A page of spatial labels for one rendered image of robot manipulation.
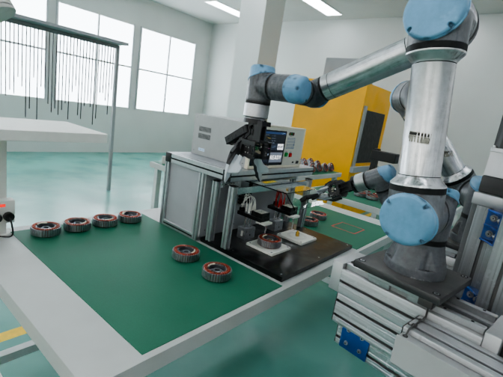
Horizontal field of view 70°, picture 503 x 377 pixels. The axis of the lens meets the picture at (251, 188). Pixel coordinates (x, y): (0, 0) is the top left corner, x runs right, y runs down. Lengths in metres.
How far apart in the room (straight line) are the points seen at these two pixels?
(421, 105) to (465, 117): 5.91
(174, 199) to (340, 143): 3.80
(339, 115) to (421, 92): 4.53
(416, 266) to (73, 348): 0.86
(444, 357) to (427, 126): 0.48
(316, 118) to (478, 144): 2.63
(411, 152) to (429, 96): 0.12
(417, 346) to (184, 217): 1.19
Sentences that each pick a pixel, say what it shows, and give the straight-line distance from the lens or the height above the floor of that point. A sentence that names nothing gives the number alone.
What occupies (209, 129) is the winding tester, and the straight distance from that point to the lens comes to 1.78.
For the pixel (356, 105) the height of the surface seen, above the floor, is 1.63.
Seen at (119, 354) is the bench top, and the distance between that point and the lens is 1.02.
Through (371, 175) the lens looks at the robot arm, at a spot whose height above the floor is 1.20.
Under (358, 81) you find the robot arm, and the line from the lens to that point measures 1.05.
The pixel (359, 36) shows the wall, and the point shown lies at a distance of 7.55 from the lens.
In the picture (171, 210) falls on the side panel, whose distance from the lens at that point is 1.83.
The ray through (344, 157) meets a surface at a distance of 5.28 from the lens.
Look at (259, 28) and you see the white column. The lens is 5.77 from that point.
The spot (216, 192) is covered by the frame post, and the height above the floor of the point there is 1.00.
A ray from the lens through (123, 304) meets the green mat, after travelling 1.21.
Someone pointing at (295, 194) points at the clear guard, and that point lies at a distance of 1.53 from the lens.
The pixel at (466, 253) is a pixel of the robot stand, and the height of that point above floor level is 1.08.
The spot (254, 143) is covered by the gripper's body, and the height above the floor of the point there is 1.28.
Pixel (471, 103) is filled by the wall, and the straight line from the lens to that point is 6.75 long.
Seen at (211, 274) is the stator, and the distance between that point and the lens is 1.34.
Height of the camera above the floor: 1.38
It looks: 12 degrees down
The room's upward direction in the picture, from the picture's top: 9 degrees clockwise
